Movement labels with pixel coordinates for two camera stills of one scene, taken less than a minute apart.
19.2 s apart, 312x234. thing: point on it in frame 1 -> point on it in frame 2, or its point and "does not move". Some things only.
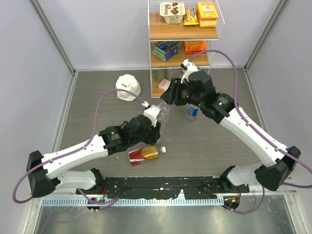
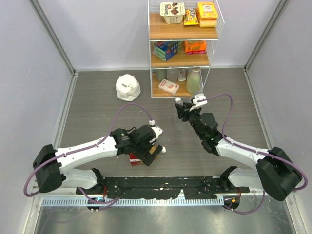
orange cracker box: [195, 47] does not move
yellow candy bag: [190, 17] does not move
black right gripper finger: [166, 96] -> [180, 110]
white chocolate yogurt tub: [173, 12] does not move
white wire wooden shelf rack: [179, 30] does not move
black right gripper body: [183, 92] -> [192, 115]
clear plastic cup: [173, 73] does not move
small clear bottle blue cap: [163, 117] -> [179, 124]
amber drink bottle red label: [137, 156] does not move
